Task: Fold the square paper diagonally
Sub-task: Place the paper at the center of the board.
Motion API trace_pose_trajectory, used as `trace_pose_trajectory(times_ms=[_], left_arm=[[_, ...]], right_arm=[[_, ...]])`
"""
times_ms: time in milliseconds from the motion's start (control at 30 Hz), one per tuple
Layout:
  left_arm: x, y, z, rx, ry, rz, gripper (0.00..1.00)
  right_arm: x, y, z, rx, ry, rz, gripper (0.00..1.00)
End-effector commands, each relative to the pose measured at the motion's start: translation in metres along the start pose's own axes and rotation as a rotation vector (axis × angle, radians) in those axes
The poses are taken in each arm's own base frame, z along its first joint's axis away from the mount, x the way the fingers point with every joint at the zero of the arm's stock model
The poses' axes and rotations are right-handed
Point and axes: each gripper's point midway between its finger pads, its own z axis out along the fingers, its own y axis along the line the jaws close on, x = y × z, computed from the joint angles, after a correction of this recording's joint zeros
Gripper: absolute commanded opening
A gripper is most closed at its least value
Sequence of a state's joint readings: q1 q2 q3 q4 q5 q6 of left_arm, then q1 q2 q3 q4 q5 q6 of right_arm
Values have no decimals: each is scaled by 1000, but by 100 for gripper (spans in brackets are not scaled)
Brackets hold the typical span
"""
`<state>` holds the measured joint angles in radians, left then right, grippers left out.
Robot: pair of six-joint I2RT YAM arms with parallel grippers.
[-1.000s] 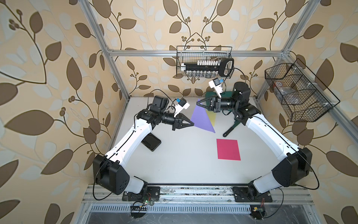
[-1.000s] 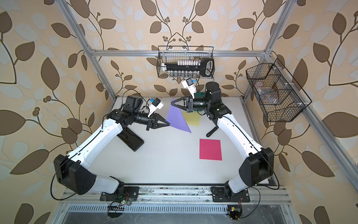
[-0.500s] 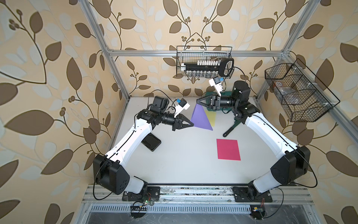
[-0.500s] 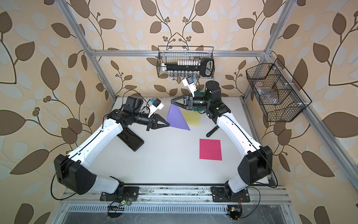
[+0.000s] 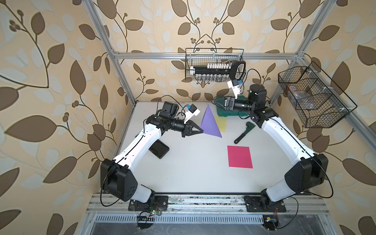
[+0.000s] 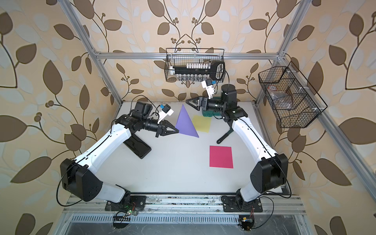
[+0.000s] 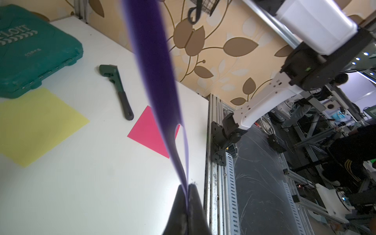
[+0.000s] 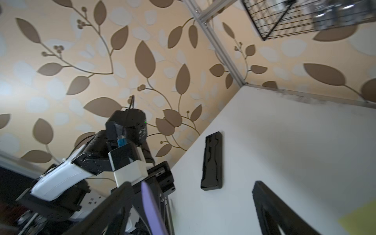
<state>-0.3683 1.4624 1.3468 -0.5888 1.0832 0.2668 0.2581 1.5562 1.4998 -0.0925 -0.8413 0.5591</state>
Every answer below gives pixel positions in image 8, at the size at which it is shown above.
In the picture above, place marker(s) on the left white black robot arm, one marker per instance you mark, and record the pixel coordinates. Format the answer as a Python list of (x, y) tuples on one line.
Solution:
[(109, 186)]

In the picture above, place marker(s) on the purple square paper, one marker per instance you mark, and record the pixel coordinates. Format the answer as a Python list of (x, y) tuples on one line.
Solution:
[(154, 218)]

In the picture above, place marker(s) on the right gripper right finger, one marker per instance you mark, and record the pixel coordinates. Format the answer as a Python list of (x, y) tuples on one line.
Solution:
[(275, 216)]

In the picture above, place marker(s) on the yellow square paper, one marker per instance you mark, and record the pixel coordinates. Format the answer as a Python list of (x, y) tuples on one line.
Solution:
[(361, 221)]

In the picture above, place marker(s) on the black wire basket back wall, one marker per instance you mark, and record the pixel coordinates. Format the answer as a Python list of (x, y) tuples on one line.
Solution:
[(278, 19)]

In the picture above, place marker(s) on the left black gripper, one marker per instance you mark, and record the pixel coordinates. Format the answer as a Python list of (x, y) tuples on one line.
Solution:
[(161, 184)]

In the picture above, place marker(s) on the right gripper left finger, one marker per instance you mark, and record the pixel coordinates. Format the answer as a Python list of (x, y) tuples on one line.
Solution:
[(110, 216)]

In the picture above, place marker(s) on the black flat tray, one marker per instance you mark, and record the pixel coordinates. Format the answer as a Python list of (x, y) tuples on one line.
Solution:
[(212, 178)]

